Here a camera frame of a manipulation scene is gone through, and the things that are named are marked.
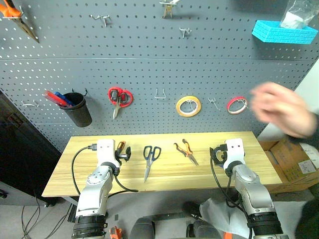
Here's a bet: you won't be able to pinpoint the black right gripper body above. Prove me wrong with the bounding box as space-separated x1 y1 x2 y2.
214 148 229 167

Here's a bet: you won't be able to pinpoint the grey pegboard wall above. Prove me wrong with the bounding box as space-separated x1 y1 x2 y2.
0 0 319 154

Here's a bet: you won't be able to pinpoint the person's bare hand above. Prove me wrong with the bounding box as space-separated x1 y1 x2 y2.
250 82 318 139

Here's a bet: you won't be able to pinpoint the orange black needle-nose pliers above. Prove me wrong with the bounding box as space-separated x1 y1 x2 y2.
173 138 199 167

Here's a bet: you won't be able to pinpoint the red tape roll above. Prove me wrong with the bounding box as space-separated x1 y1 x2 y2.
226 96 249 116

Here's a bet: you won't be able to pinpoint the silver forked peg hook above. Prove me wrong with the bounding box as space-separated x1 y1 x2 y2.
208 97 221 111

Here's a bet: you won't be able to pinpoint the yellow tape roll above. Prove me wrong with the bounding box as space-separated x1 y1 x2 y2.
175 95 202 117

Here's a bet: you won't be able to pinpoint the black plastic cup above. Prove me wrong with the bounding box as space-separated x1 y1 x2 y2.
59 92 93 128

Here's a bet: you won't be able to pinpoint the white crumpled plastic sheet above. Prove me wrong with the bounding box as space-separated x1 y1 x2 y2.
198 197 251 239

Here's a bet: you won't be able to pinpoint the brown cardboard box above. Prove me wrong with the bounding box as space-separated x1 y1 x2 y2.
258 137 319 194

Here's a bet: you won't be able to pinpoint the dark rounded shape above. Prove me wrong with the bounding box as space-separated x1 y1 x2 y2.
129 217 157 239
186 219 223 239

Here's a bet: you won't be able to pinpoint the blue pen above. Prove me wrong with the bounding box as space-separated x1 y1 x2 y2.
53 91 75 107

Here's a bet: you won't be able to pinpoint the red pen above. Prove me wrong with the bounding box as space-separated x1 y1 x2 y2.
43 90 73 108

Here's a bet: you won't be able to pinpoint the black metal cabinet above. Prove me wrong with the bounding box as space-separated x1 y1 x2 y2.
0 91 63 206

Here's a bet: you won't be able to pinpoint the silver small peg hook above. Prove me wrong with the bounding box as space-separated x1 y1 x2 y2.
179 26 192 39

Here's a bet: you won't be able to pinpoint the blue plastic basket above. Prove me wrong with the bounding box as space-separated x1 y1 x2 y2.
251 19 319 45

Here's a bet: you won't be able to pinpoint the silver double peg hook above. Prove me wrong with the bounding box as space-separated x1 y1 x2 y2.
89 14 111 27

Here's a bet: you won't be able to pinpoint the clear plastic bag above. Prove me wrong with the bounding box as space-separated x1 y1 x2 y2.
279 0 319 30

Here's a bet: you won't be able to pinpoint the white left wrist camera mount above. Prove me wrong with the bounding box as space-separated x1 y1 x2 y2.
95 139 121 170

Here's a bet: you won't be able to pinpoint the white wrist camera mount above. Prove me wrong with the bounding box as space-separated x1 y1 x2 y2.
222 138 247 173
95 139 121 170

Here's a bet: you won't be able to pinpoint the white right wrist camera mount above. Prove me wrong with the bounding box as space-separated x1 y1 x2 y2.
222 138 247 173

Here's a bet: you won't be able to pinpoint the black blue handled scissors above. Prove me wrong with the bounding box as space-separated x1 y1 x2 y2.
143 145 162 184

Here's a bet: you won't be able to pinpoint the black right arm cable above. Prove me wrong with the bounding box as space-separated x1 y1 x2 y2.
210 158 252 239

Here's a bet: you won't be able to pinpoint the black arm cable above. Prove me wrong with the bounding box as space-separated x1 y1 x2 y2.
71 143 98 196
210 158 252 239

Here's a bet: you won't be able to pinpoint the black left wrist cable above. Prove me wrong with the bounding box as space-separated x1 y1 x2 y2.
106 171 139 199

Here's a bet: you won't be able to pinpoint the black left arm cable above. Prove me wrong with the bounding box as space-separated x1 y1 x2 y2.
71 143 98 196

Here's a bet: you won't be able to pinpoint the red handled scissors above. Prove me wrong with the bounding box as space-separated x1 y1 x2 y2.
107 87 134 120

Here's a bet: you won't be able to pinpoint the silver wire loop hook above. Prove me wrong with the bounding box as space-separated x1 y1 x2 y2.
154 88 167 100

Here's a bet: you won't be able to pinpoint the thin black floor cable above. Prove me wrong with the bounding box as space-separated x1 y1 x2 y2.
21 191 75 239

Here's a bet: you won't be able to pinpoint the orange handled long-nose pliers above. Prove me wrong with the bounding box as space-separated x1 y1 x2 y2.
0 0 40 44

